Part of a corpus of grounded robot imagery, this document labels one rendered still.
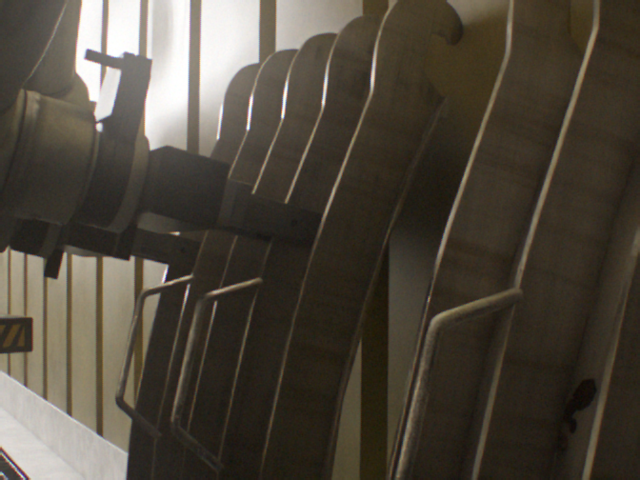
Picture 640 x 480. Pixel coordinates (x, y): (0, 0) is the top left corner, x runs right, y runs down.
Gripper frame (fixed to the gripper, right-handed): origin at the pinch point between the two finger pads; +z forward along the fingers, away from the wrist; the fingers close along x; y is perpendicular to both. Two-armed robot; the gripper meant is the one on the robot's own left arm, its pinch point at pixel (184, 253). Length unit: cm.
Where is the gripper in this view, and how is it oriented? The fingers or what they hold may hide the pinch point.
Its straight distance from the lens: 107.3
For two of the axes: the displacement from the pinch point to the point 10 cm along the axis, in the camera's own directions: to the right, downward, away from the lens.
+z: 8.9, 2.4, 3.9
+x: 4.1, -0.3, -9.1
